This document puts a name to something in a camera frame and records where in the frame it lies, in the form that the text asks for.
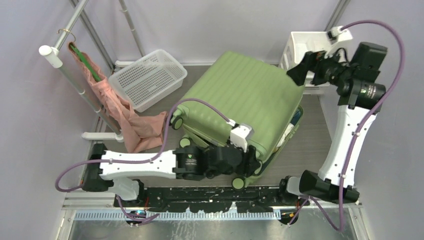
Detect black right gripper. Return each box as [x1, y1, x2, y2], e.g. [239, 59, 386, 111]
[287, 45, 354, 86]

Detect green ribbed hard-shell suitcase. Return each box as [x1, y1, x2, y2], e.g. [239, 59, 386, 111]
[170, 51, 305, 186]

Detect white perforated plastic basket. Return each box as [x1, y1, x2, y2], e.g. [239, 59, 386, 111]
[108, 49, 188, 113]

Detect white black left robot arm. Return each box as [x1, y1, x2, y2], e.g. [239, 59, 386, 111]
[81, 144, 263, 207]

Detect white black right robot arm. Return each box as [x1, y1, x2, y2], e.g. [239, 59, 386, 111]
[277, 42, 388, 206]

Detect white plastic drawer organizer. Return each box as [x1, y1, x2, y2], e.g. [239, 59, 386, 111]
[280, 31, 349, 96]

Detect pink cloth garment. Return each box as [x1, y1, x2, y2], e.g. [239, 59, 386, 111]
[67, 41, 168, 153]

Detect green clothes hanger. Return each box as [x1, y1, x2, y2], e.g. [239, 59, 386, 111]
[69, 42, 102, 82]

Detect white and silver clothes rack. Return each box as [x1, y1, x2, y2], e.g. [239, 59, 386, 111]
[38, 0, 147, 143]

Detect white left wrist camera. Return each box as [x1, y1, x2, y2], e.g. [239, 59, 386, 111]
[229, 122, 254, 153]

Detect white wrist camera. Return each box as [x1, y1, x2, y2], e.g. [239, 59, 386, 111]
[229, 122, 254, 153]
[326, 26, 353, 55]

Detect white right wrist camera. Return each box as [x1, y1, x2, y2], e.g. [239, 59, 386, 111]
[326, 26, 353, 55]

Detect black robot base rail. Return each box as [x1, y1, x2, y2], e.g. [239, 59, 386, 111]
[113, 186, 309, 224]

